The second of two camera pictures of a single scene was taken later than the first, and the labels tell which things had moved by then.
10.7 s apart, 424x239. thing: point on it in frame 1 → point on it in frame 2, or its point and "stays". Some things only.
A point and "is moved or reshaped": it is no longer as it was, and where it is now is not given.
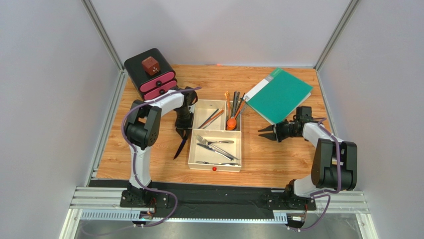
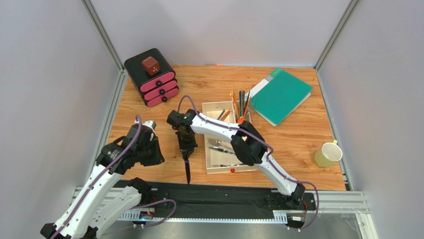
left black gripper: [181, 127] → [158, 157]
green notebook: [276, 97] stays
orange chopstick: [210, 120] → [224, 116]
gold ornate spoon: [227, 94] → [232, 94]
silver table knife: [226, 157] is moved or reshaped
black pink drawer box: [151, 86] stays
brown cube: [151, 65] stays
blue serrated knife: [183, 142] → [187, 170]
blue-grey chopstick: [208, 119] → [221, 114]
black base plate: [273, 196] stays
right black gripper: [277, 131] → [187, 145]
